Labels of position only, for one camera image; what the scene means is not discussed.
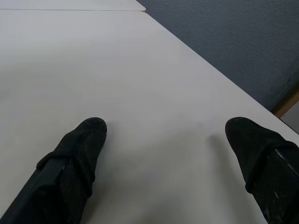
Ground wooden furniture edge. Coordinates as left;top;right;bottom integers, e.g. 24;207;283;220
272;83;299;135

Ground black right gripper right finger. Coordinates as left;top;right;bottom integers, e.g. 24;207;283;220
225;117;299;224

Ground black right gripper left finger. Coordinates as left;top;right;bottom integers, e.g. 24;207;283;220
0;117;108;224

